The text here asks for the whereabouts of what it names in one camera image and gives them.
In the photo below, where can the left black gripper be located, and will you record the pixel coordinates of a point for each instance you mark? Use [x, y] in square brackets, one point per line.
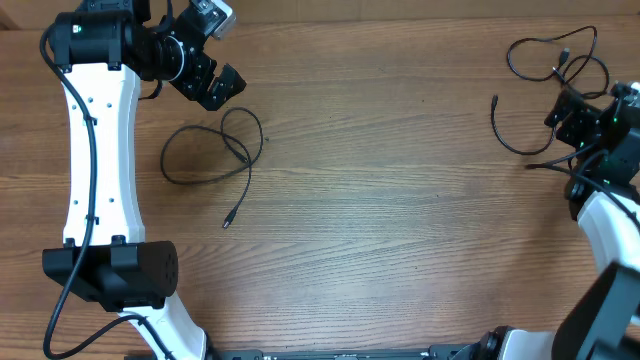
[196, 88]

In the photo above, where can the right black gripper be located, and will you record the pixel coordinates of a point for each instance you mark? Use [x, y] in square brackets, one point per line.
[580, 112]

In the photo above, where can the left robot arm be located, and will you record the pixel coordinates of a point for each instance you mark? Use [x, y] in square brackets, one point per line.
[102, 52]

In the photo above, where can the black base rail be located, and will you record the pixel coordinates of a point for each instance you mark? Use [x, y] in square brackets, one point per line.
[434, 352]

